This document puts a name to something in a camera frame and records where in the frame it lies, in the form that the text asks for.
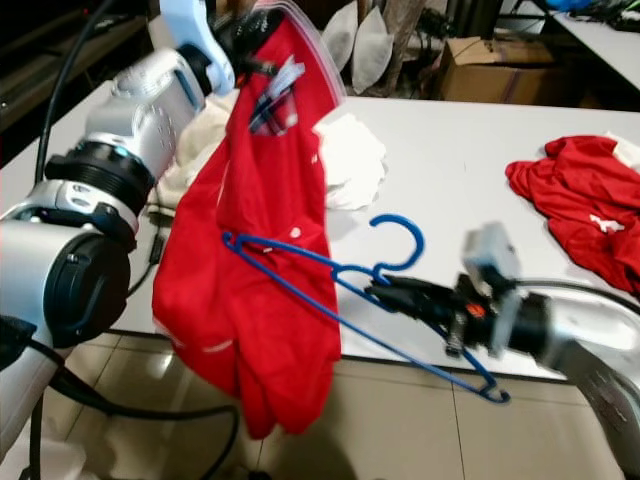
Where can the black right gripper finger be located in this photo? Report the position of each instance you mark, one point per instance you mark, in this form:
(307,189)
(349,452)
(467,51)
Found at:
(420,288)
(430,308)

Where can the blue clothes hanger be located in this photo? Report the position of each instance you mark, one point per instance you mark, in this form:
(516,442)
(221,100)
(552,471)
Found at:
(422,240)

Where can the red shirt white trim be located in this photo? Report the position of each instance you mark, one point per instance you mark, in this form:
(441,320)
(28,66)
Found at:
(240,280)

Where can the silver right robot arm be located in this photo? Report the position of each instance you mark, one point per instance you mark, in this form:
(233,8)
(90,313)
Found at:
(600,360)

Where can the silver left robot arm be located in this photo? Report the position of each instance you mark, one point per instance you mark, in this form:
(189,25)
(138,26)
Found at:
(25,265)

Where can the red crumpled garment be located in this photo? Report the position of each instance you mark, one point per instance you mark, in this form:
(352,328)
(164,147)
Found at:
(580,200)

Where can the black low shelf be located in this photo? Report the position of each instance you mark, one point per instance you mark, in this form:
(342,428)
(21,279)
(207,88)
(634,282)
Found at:
(60,70)

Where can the brown cardboard box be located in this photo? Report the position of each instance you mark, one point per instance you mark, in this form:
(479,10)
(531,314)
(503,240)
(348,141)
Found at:
(500,78)

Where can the white side table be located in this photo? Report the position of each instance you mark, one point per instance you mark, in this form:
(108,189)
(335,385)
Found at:
(605,45)

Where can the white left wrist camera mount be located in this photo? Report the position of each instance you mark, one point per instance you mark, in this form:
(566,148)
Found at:
(195,35)

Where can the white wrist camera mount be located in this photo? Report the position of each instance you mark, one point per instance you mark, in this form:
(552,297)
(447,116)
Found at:
(492,255)
(195,35)

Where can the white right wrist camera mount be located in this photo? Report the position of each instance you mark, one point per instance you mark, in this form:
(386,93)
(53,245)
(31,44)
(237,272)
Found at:
(492,255)

